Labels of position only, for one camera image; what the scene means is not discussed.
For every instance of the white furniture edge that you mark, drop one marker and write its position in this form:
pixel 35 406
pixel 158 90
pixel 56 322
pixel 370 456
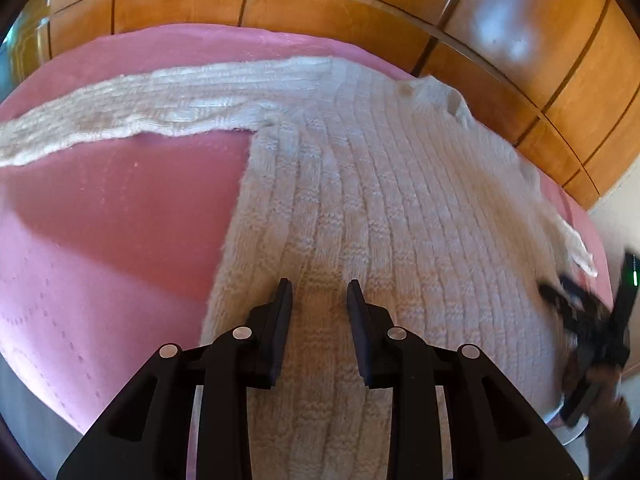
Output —
pixel 567 430

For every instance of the wooden panelled wardrobe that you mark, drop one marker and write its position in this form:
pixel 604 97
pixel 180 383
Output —
pixel 350 5

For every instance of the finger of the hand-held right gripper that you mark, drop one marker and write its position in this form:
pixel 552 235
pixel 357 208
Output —
pixel 550 296
pixel 572 284

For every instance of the pink embossed bedspread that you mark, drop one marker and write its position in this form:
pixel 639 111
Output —
pixel 125 235

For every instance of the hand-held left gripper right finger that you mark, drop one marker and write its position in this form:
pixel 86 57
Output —
pixel 356 310

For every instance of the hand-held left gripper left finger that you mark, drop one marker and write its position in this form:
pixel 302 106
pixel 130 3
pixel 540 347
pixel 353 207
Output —
pixel 280 310

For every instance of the cream knitted sweater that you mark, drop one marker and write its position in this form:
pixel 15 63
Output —
pixel 375 185

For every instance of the grey bed base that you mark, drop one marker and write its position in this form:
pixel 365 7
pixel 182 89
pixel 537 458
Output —
pixel 30 420

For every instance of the glass panel door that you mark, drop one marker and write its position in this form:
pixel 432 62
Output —
pixel 22 40

